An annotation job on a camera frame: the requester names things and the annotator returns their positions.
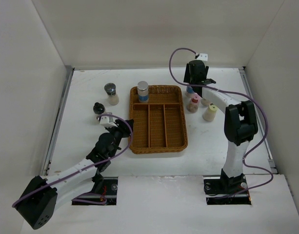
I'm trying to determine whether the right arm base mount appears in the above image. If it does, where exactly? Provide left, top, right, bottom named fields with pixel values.
left=203, top=171, right=251, bottom=205

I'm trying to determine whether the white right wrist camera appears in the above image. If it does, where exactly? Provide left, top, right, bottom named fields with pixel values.
left=195, top=53, right=208, bottom=61

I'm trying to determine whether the black knob grinder bottle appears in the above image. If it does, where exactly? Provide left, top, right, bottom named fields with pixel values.
left=93, top=102, right=105, bottom=115

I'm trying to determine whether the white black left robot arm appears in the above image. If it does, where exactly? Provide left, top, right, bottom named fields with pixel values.
left=12, top=117, right=134, bottom=230

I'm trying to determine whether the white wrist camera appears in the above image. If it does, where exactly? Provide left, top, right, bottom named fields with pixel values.
left=97, top=113, right=115, bottom=128
left=195, top=53, right=208, bottom=61

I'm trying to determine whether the grey dome cap shaker bottle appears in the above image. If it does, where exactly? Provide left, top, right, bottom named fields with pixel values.
left=104, top=83, right=119, bottom=105

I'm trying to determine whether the pink cap spice bottle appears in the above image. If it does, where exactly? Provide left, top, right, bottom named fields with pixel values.
left=186, top=95, right=200, bottom=113

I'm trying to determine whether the blue label jar silver lid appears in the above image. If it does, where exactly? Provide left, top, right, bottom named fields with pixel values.
left=185, top=86, right=196, bottom=98
left=137, top=81, right=149, bottom=103

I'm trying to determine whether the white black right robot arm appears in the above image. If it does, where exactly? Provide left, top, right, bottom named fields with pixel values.
left=183, top=60, right=258, bottom=193

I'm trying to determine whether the yellow cap spice bottle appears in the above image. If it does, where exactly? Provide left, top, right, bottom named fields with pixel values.
left=202, top=103, right=218, bottom=122

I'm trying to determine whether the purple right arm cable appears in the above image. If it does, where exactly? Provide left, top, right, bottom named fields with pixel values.
left=169, top=47, right=274, bottom=195

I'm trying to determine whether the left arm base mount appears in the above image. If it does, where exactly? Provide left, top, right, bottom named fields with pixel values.
left=72, top=177, right=119, bottom=206

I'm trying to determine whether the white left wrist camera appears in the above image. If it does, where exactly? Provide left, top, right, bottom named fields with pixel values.
left=97, top=113, right=115, bottom=128

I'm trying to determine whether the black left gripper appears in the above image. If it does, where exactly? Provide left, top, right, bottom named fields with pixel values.
left=105, top=119, right=133, bottom=158

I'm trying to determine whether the brown wicker divided basket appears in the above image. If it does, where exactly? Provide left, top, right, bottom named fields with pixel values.
left=129, top=85, right=188, bottom=154

